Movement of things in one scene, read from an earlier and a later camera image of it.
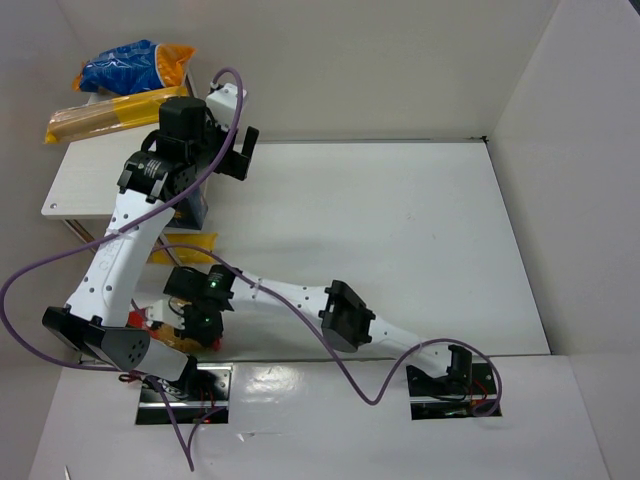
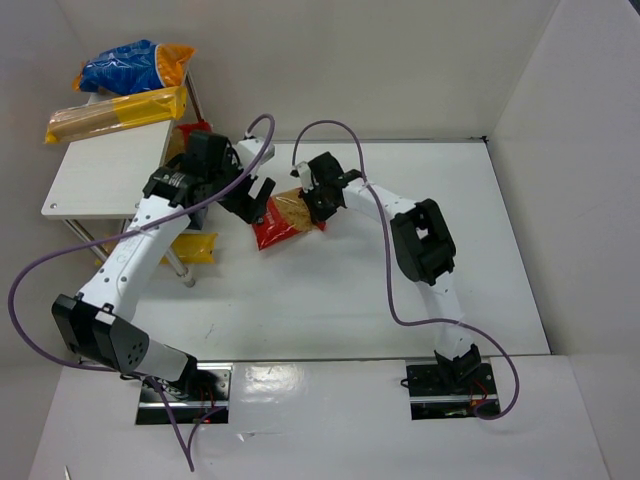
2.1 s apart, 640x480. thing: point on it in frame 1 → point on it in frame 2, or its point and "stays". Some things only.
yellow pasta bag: x=185 y=255 stays
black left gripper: x=236 y=160 → x=242 y=195
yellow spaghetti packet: x=109 y=114 stays
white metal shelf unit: x=84 y=188 stays
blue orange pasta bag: x=134 y=66 stays
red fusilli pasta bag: x=137 y=317 → x=287 y=216
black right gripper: x=187 y=323 → x=317 y=198
